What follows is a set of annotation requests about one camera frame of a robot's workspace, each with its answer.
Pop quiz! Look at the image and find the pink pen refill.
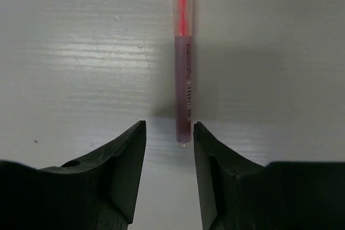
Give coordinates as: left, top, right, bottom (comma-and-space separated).
172, 0, 196, 147

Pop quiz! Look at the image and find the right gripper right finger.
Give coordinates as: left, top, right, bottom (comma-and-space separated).
194, 123, 344, 229

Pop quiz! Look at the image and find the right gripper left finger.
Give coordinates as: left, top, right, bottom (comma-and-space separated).
1, 121, 146, 229

